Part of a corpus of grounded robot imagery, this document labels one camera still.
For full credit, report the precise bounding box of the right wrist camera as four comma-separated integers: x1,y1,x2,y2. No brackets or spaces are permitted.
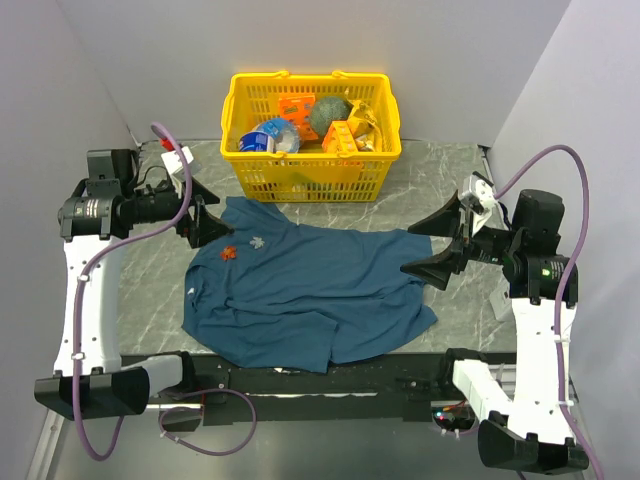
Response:
458,172,498,236

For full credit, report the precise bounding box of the blue t-shirt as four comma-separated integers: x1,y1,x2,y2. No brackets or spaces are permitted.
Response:
182,197,437,373

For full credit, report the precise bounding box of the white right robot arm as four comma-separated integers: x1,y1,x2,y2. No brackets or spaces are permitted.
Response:
401,186,590,475

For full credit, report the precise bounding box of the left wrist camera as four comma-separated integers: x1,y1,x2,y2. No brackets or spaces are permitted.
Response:
161,146,201,186

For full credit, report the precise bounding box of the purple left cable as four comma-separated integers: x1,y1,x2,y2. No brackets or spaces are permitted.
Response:
72,121,258,461

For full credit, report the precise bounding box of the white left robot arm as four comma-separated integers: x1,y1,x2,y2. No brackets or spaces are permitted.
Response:
34,147,234,419

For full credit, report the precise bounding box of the blue white can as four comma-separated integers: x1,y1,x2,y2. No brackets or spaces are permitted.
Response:
238,117,301,153

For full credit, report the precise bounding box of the orange cracker box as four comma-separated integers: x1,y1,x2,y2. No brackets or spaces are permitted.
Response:
322,121,358,154

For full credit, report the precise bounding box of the orange snack box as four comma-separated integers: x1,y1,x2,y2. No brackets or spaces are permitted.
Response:
278,94,318,141

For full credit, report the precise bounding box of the orange leaf brooch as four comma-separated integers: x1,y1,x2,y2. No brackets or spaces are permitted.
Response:
220,246,237,261

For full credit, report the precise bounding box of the green avocado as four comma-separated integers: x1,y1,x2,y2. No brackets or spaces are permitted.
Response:
309,96,351,137

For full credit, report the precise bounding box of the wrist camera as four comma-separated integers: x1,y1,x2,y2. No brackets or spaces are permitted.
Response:
458,172,498,236
161,146,201,186

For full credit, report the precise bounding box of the yellow plastic basket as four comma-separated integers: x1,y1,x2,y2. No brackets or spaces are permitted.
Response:
220,70,402,203

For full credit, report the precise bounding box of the yellow snack bag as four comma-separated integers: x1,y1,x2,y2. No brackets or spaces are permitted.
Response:
346,99,383,152

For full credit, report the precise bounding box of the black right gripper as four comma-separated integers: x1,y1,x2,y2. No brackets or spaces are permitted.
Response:
400,188,523,289

